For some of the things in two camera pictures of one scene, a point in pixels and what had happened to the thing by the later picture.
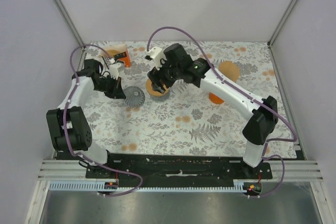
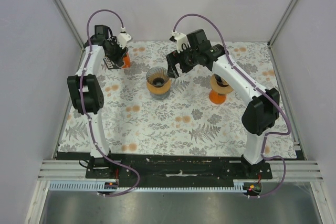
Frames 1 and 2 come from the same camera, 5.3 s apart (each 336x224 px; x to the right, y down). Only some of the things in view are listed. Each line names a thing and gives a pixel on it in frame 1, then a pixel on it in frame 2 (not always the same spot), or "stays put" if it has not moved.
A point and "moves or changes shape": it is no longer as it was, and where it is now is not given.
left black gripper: x=117 y=92 to x=117 y=59
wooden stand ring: x=150 y=90 stays put
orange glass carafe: x=214 y=99 stays put
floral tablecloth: x=193 y=122 stays put
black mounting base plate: x=177 y=170 stays put
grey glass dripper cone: x=135 y=97 moves or changes shape
